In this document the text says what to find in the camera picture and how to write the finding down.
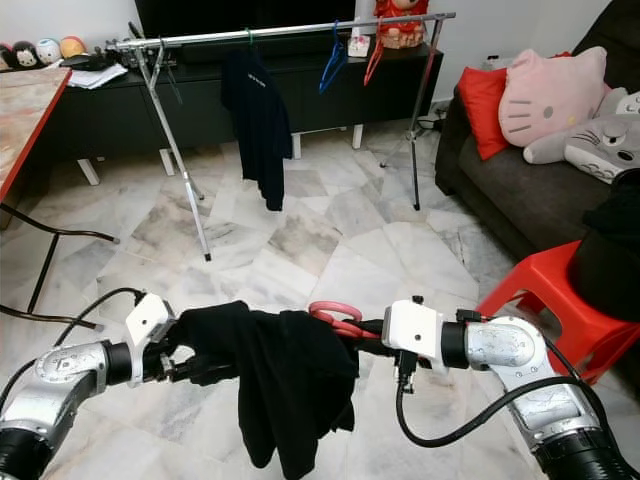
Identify blue clothes hanger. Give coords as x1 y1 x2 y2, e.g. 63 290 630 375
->
318 25 347 96

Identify dark brown fabric sofa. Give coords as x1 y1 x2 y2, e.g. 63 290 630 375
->
435 0 640 263

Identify red Ganesha statue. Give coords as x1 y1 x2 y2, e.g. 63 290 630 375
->
374 0 431 51

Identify black knit garment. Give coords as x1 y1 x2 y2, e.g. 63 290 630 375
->
165 300 361 480

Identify orange round plush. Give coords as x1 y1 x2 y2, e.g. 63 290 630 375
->
59 36 88 61

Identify navy zip shirt with logo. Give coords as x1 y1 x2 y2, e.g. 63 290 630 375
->
222 48 296 213

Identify black flat pouch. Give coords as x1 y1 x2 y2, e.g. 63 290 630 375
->
60 52 126 73

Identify red cushion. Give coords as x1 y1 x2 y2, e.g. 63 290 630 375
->
457 65 511 161

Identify grey Totoro plush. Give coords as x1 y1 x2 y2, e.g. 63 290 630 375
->
523 88 640 184

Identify red clothes hanger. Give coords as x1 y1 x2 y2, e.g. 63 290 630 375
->
364 22 387 87

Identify white tissue box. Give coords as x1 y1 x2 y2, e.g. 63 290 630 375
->
346 32 371 59

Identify white paper stack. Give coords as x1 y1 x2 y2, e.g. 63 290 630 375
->
68 63 129 91

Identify marble top folding table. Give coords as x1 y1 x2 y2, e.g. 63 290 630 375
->
0 68 121 316

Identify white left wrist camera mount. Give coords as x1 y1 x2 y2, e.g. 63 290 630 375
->
124 293 177 359

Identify black television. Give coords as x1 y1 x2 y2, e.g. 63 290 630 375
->
135 0 358 43

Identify pink Hello Kitty cushion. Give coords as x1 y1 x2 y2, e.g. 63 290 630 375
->
498 46 611 149

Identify silver metal clothes rack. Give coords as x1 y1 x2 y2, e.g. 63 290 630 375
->
112 12 456 263

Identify red plastic stool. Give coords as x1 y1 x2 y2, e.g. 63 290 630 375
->
475 240 640 386

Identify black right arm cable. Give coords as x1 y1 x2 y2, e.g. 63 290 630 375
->
395 358 586 448

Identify white round plush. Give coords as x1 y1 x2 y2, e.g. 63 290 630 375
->
36 38 62 66

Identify black round mouse plush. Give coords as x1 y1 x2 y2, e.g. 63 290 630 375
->
11 42 42 71

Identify black TV cabinet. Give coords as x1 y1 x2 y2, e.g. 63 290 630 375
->
50 40 446 191

